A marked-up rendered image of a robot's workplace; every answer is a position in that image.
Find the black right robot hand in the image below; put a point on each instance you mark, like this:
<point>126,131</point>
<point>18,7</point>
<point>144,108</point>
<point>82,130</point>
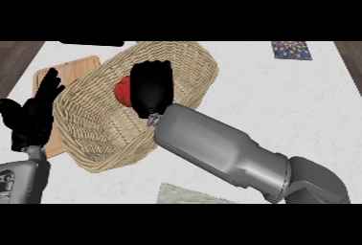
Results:
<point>150,91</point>

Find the tan wicker basket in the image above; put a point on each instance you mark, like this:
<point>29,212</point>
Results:
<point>100,127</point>

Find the grey placemat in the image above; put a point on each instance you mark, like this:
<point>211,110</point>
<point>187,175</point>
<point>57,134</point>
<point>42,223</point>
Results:
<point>188,195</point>

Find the black flat appliance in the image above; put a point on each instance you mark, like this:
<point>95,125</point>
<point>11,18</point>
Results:
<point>92,42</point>

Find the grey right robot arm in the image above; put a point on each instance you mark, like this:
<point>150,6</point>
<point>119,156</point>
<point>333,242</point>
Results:
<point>236,153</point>

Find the wooden cutting board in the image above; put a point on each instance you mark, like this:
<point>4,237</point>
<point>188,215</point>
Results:
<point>76,70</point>

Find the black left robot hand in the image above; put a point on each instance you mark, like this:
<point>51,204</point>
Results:
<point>33,111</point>

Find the red bell pepper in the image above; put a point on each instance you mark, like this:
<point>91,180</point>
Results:
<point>123,92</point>

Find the colourful patterned box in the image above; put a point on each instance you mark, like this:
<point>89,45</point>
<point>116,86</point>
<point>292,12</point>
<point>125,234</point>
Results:
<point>292,49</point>

